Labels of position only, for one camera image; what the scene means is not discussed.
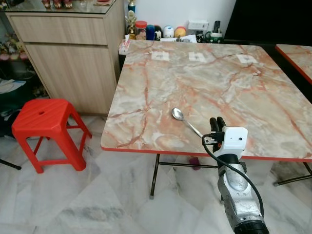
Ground silver metal spoon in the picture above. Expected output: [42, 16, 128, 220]
[171, 108, 205, 138]

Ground marble pattern folding table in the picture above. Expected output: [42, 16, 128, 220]
[101, 40, 312, 199]

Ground white paper tag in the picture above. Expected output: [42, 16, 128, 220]
[152, 52, 170, 62]
[188, 52, 207, 62]
[236, 54, 256, 65]

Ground dark green mug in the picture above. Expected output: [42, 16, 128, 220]
[205, 31, 224, 44]

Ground white papers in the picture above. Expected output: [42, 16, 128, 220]
[161, 35, 198, 44]

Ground orange ball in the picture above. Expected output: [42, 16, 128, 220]
[175, 26, 187, 39]

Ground red-edged marble pattern table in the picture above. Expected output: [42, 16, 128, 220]
[275, 44, 312, 84]

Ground white power box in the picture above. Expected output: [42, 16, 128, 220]
[188, 20, 210, 31]

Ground white round figurine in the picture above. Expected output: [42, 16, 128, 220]
[163, 26, 175, 39]

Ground blue container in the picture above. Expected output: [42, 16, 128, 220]
[146, 24, 156, 40]

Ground black television screen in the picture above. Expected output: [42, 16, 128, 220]
[224, 0, 312, 45]

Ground tissue pack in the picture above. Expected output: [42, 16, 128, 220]
[118, 40, 131, 56]

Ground red lid jar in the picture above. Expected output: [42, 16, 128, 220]
[135, 20, 148, 41]

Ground gold trophy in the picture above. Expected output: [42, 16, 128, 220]
[125, 0, 137, 39]

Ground light wooden cabinet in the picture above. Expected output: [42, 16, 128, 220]
[4, 0, 127, 116]

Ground red plastic stool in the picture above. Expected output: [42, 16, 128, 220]
[11, 98, 93, 174]

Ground dark green bag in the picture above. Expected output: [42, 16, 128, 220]
[0, 80, 36, 138]

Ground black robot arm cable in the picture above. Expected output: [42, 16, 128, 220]
[201, 136, 265, 218]

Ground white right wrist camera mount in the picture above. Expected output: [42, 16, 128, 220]
[222, 127, 248, 157]

